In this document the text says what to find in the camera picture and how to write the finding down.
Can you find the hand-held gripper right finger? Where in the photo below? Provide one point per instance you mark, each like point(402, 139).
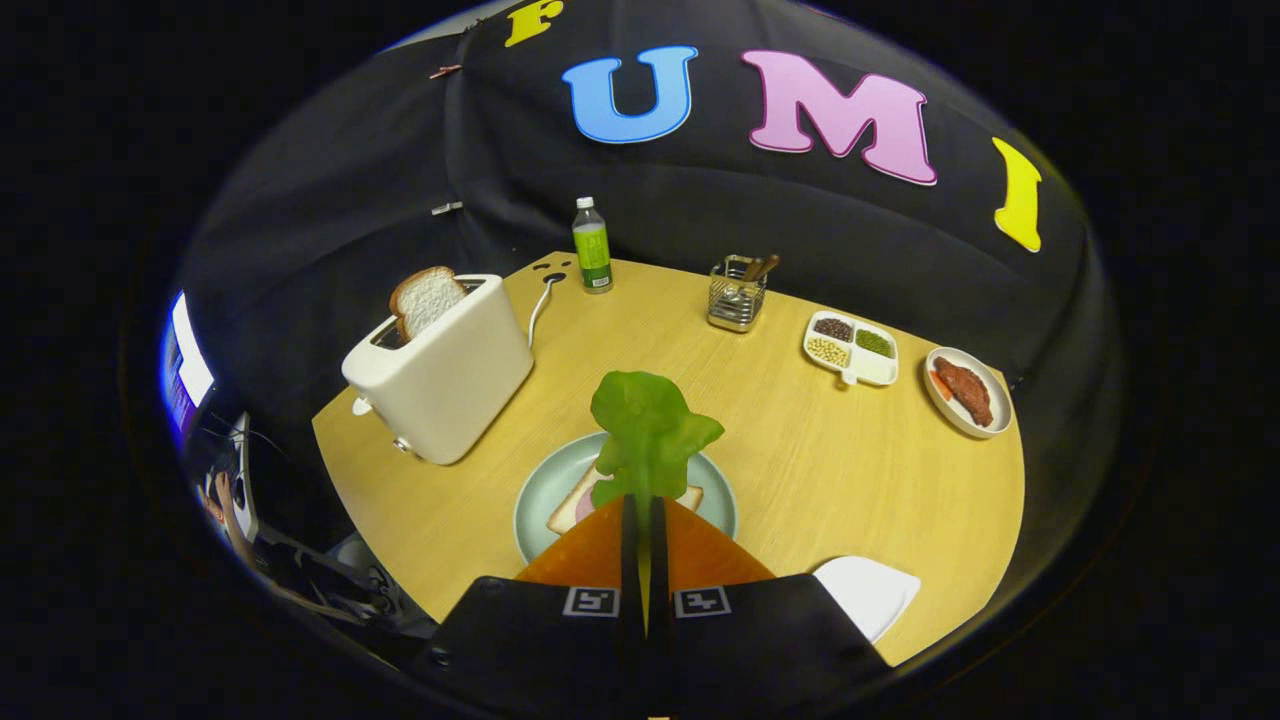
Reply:
point(658, 560)

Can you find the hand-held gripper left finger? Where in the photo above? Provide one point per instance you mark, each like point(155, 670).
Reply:
point(630, 560)

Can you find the green lettuce leaf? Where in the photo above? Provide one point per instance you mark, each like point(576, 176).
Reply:
point(650, 430)

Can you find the toasted bread slice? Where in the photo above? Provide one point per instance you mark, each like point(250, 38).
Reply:
point(428, 300)

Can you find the bread slice with ham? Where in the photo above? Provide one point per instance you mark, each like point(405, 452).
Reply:
point(570, 510)

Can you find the pale green round plate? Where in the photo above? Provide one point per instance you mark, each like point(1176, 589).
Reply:
point(545, 500)

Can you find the white squarish plate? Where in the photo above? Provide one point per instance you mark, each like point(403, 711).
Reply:
point(870, 595)

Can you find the white toaster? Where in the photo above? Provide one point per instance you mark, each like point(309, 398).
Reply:
point(450, 390)

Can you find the white divided dish with beans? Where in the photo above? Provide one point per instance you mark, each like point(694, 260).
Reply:
point(875, 368)

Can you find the green labelled plastic bottle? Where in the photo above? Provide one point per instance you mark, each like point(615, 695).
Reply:
point(592, 255)

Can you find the dark blurry equipment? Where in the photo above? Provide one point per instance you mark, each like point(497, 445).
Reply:
point(300, 570)

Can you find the brown cooked meat piece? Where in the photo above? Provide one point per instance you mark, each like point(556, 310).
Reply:
point(965, 390)

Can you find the white round plate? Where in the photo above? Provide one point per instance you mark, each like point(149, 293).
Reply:
point(1001, 400)

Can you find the black backdrop cloth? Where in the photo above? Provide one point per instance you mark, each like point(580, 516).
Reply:
point(400, 180)

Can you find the lit computer monitor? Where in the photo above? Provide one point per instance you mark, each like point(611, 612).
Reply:
point(185, 370)

